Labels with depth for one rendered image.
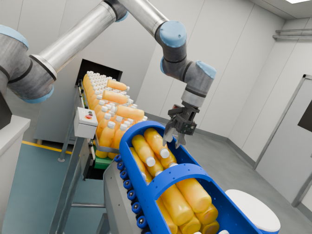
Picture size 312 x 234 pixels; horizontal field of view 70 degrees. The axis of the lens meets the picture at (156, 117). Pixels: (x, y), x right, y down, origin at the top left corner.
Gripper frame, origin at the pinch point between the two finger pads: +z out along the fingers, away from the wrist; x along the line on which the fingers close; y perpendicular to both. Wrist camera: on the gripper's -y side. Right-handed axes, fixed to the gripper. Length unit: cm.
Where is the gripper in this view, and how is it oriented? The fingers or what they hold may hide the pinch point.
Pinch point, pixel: (170, 144)
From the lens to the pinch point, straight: 98.8
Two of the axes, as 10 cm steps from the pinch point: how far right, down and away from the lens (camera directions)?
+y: 3.5, 3.8, -8.6
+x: 8.7, 2.2, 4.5
